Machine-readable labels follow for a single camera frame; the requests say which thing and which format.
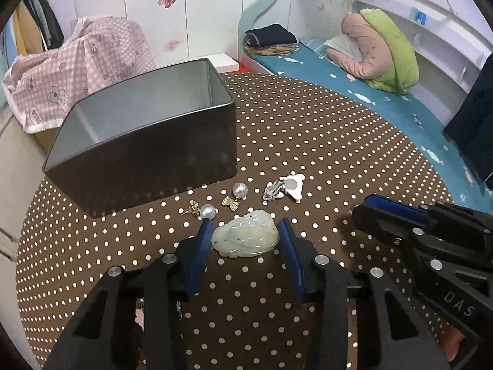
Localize white foam board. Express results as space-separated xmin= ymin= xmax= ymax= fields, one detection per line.
xmin=206 ymin=53 xmax=240 ymax=74

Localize hanging clothes in wardrobe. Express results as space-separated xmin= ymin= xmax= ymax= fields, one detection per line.
xmin=1 ymin=0 xmax=64 ymax=65

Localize pale green jade pendant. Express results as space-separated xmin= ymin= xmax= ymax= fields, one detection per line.
xmin=211 ymin=210 xmax=280 ymax=259

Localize person's right hand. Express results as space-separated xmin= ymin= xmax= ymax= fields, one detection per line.
xmin=440 ymin=326 xmax=465 ymax=362

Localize pearl earring with gold bow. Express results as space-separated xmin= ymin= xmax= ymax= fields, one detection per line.
xmin=182 ymin=199 xmax=217 ymax=220

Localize blue bed mattress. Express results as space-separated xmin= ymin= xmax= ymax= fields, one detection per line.
xmin=240 ymin=43 xmax=492 ymax=213

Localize teal bunk bed frame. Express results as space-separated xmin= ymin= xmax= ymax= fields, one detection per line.
xmin=236 ymin=0 xmax=293 ymax=66

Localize dark hanging garment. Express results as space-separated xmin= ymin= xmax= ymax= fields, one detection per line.
xmin=444 ymin=55 xmax=493 ymax=190

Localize white pillow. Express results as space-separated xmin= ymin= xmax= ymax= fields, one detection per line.
xmin=324 ymin=34 xmax=363 ymax=62

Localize lilac shelf unit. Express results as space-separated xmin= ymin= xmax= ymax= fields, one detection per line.
xmin=354 ymin=0 xmax=492 ymax=125

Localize folded dark clothes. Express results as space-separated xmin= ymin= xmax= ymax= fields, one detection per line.
xmin=243 ymin=23 xmax=297 ymax=48

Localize white silver brooch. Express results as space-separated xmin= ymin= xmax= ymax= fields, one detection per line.
xmin=263 ymin=174 xmax=306 ymax=201

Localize folded tan cloth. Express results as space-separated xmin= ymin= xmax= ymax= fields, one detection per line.
xmin=244 ymin=43 xmax=297 ymax=57

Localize pink pillow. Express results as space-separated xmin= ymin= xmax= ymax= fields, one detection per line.
xmin=326 ymin=13 xmax=396 ymax=92

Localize black metal tin box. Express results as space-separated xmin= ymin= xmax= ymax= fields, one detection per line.
xmin=43 ymin=59 xmax=237 ymax=217

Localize pink checked cloth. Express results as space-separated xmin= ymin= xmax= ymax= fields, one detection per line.
xmin=2 ymin=16 xmax=156 ymax=134

